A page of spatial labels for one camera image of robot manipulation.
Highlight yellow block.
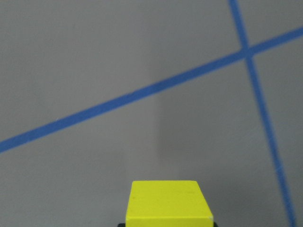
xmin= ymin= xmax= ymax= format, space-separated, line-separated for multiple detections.
xmin=125 ymin=180 xmax=214 ymax=227

